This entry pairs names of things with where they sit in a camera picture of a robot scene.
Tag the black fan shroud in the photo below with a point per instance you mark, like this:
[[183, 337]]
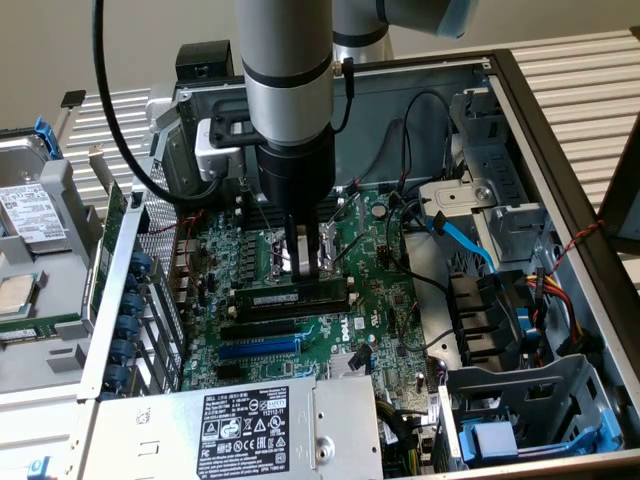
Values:
[[475, 310]]

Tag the CPU socket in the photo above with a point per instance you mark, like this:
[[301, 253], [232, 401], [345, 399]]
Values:
[[281, 252]]

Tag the silver hard disk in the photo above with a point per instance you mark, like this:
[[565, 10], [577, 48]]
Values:
[[35, 215]]

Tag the silver bracket plate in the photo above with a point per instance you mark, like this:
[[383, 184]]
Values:
[[455, 197]]

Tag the green Dell motherboard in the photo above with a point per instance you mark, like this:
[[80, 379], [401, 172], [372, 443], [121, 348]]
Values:
[[375, 295]]

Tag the green RAM stick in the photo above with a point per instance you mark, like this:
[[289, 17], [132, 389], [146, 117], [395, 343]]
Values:
[[275, 299], [25, 334]]

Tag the green graphics card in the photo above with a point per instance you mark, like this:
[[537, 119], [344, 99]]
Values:
[[112, 220]]

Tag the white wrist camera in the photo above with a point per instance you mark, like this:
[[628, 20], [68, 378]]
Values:
[[215, 160]]

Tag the open metal PC case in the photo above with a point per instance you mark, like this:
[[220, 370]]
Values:
[[370, 100]]

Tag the silver coin battery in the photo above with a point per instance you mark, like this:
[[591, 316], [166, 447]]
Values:
[[381, 210]]

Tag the black box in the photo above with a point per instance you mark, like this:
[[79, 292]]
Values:
[[197, 62]]

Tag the dark framed panel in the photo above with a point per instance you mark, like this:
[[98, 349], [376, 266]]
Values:
[[625, 200]]

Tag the tall metal disk bay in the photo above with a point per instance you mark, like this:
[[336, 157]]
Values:
[[510, 165]]

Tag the grey parts rack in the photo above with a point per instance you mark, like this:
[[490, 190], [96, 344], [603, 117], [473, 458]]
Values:
[[60, 295]]

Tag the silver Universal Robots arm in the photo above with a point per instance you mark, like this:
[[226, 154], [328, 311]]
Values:
[[285, 75]]

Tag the blue plastic disk carrier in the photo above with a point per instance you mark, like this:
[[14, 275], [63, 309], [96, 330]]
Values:
[[495, 442]]

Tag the small black block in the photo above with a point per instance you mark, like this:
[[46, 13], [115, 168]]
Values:
[[73, 98]]

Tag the thin metal locking lever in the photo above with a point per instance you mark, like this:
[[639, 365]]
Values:
[[251, 195], [348, 248]]

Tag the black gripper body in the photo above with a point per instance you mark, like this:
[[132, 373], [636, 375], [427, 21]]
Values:
[[295, 175]]

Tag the blue disk bracket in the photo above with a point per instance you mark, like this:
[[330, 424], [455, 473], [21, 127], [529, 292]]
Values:
[[50, 142]]

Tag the short black expansion slot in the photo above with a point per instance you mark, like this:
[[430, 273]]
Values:
[[228, 371]]

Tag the blue expansion slot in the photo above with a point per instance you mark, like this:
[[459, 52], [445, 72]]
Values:
[[260, 348]]

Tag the silver power supply unit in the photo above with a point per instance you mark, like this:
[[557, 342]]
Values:
[[165, 430]]

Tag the metal port block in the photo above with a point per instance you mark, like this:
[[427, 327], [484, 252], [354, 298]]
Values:
[[184, 270]]

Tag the silver chipset heatsink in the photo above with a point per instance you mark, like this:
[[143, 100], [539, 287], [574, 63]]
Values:
[[336, 369]]

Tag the grey metal disk bay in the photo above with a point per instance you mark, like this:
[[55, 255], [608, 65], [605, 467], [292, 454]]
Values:
[[565, 395]]

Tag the silver CPU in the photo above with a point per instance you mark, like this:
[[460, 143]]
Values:
[[17, 295]]

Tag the dark blue retention clip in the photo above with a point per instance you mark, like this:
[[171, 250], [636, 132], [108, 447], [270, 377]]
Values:
[[128, 326], [141, 261], [116, 376], [122, 351], [135, 303]]

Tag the long black expansion slot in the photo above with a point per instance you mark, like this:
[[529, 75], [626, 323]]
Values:
[[260, 331]]

